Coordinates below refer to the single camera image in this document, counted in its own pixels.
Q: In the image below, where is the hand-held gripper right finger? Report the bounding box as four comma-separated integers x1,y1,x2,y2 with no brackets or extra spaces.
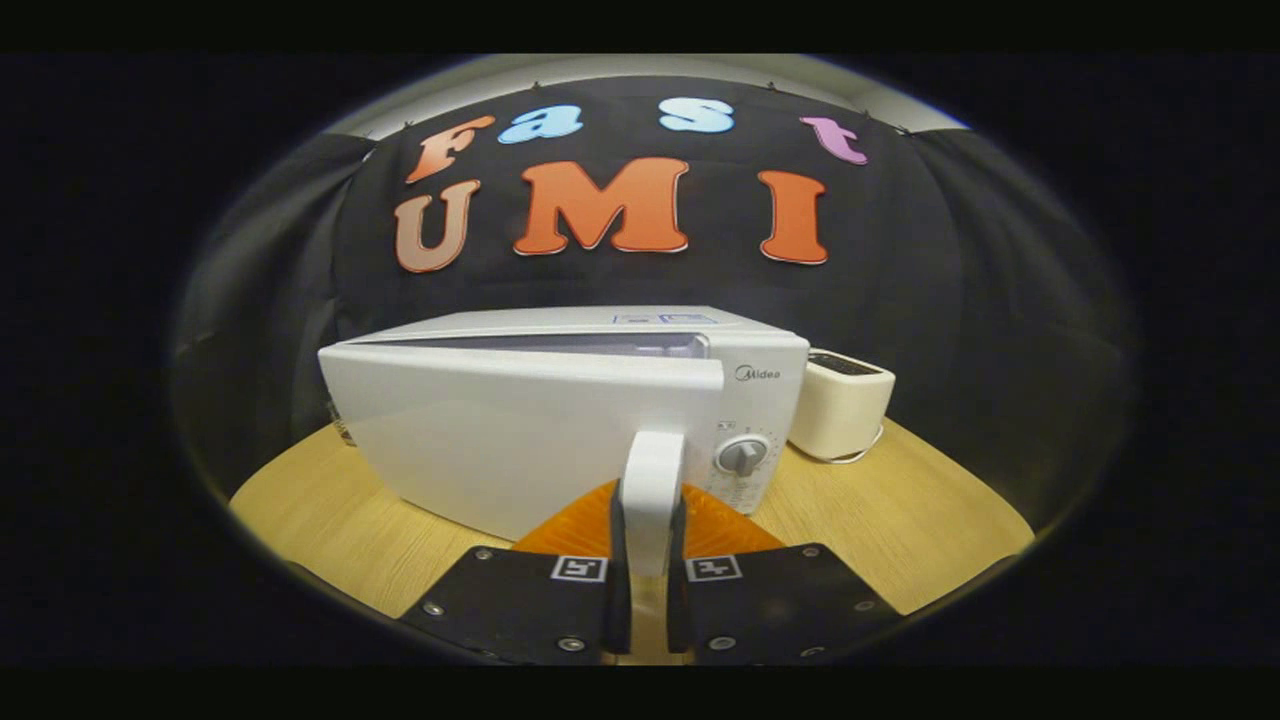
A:
667,483,906,666

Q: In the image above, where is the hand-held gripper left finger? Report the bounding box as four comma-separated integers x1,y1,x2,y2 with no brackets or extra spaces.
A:
398,480,633,666

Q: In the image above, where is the white microwave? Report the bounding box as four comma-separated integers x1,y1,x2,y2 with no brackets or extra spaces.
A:
318,305,811,579

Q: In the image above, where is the cream toaster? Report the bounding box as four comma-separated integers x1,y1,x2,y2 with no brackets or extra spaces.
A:
788,348,896,463

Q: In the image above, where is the white toaster cable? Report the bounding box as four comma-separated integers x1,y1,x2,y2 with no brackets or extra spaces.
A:
800,424,887,466

